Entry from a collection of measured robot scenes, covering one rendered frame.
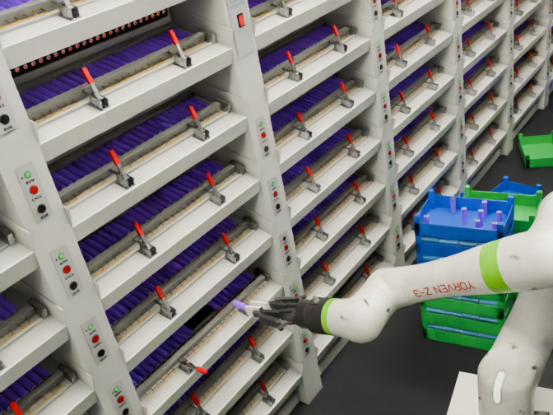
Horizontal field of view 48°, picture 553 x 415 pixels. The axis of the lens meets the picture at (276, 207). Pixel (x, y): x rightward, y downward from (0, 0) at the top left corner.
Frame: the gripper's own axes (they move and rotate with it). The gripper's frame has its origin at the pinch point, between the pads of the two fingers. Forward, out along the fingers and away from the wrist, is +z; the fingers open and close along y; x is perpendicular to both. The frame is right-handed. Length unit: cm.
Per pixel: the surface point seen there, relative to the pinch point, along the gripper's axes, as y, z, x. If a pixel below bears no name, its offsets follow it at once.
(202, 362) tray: 15.3, 13.0, 8.6
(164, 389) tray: 28.2, 14.8, 7.6
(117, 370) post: 40.0, 8.3, -9.8
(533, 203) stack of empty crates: -129, -27, 39
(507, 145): -233, 24, 55
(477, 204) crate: -94, -22, 20
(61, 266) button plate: 43, 1, -42
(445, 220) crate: -85, -13, 20
